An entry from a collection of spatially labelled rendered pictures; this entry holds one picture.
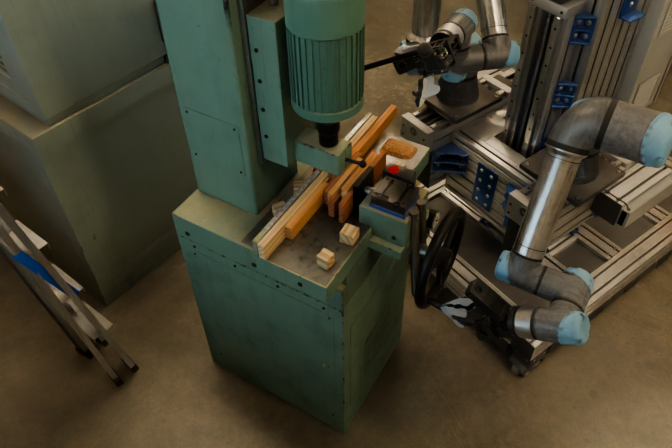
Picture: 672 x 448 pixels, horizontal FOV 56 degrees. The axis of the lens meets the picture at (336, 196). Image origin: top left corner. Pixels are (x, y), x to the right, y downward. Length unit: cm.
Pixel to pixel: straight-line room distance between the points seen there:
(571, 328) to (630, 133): 43
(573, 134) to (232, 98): 79
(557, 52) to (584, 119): 56
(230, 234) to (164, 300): 98
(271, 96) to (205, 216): 47
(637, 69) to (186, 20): 143
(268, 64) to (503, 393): 151
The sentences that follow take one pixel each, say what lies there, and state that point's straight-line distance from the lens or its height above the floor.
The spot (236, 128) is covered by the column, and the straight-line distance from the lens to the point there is 162.
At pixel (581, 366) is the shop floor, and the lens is 258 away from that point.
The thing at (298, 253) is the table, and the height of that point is 90.
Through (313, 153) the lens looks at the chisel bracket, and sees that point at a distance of 162.
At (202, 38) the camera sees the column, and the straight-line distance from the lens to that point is 152.
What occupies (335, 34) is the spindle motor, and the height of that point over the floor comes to 143.
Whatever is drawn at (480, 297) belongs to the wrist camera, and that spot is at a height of 89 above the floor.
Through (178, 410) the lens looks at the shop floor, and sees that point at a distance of 242.
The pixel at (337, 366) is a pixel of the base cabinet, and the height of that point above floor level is 42.
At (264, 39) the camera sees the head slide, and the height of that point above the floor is 137.
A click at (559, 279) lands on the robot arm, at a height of 93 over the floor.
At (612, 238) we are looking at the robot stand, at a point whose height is 21.
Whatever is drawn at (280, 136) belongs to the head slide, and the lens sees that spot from 160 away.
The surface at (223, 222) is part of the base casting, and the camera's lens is 181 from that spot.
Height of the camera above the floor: 209
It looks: 44 degrees down
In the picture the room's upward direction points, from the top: 1 degrees counter-clockwise
